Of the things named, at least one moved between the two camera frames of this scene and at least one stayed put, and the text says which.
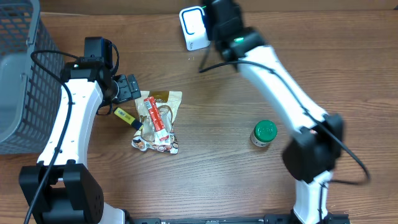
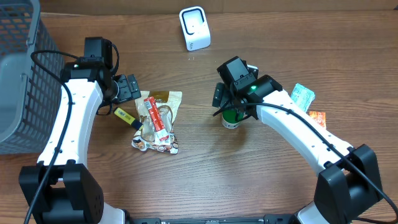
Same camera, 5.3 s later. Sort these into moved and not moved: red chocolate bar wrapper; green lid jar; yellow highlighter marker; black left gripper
Moved: green lid jar
Not moved: black left gripper; red chocolate bar wrapper; yellow highlighter marker
